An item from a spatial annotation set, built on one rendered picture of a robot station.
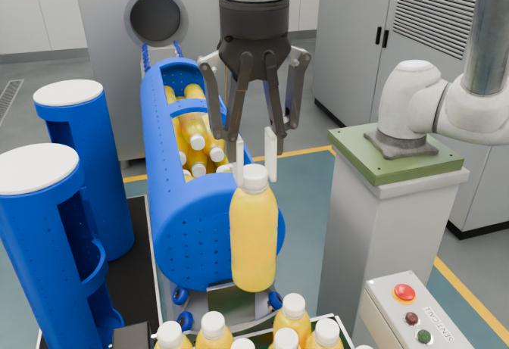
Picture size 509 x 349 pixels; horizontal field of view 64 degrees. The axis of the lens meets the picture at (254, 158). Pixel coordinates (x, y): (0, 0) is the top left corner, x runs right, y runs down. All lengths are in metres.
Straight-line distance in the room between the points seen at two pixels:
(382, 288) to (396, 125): 0.62
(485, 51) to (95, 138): 1.48
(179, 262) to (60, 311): 0.79
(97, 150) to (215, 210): 1.16
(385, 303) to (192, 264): 0.39
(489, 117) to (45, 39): 5.45
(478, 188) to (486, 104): 1.39
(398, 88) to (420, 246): 0.58
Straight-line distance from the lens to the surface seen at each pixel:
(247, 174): 0.54
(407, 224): 1.43
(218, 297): 0.87
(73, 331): 1.68
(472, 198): 2.57
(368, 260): 1.45
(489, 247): 2.81
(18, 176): 1.36
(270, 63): 0.46
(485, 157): 2.43
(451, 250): 2.69
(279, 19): 0.44
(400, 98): 1.27
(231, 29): 0.44
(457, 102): 1.21
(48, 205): 1.32
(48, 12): 5.92
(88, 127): 1.85
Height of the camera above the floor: 1.70
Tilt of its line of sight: 32 degrees down
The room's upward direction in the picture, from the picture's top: straight up
